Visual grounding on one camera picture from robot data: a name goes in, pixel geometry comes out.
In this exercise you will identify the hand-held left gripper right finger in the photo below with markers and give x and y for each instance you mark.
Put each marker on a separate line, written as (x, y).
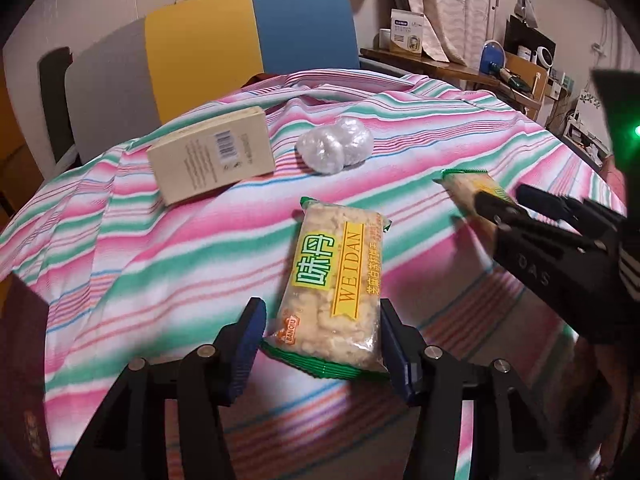
(398, 362)

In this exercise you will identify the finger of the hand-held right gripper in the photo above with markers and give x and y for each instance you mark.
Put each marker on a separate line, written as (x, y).
(545, 200)
(500, 210)

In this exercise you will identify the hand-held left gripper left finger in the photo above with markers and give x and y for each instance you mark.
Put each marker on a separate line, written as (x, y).
(247, 355)

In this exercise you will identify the puffed rice snack packet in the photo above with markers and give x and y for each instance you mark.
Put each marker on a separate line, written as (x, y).
(330, 285)
(465, 187)

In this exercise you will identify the striped tablecloth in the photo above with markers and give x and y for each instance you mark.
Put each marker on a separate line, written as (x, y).
(150, 260)

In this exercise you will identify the small white fan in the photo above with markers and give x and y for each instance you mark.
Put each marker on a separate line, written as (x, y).
(543, 56)

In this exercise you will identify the blue device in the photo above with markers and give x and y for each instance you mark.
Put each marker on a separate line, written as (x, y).
(491, 60)

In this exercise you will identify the wooden desk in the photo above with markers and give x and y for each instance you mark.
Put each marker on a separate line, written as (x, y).
(440, 66)

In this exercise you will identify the black panel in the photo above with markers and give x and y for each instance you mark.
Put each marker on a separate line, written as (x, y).
(522, 35)

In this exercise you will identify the clear plastic wrap ball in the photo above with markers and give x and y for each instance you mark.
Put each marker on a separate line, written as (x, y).
(330, 145)

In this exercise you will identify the white carton box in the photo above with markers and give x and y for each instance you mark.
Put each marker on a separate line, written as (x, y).
(407, 32)

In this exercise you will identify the beige carton box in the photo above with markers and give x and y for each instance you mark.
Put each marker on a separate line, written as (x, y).
(210, 155)

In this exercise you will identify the floral curtain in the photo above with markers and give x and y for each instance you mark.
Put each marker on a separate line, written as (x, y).
(450, 0)

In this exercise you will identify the grey yellow blue chair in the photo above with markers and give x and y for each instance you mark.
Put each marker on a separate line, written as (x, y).
(200, 45)

